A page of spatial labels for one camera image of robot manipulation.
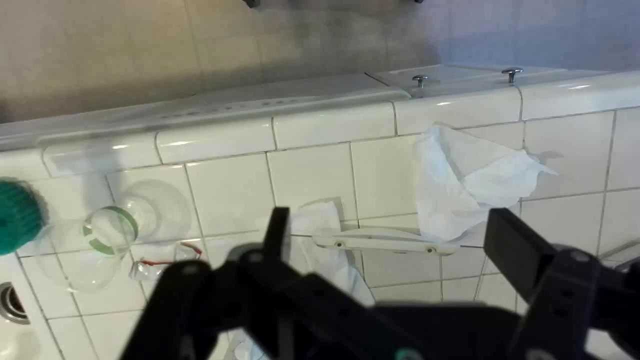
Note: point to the small white tissue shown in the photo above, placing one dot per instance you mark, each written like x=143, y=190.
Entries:
x=320, y=217

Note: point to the metal sink drain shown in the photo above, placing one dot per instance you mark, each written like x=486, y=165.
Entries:
x=10, y=302

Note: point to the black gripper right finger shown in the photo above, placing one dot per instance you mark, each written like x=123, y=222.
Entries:
x=533, y=266

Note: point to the clear glass jar green band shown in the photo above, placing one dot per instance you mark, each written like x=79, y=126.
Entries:
x=112, y=230

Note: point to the large crumpled white plastic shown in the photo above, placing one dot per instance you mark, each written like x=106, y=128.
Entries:
x=467, y=181

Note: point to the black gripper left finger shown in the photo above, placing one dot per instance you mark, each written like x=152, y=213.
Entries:
x=277, y=232

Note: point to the white sink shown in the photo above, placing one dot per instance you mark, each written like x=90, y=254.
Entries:
x=21, y=342

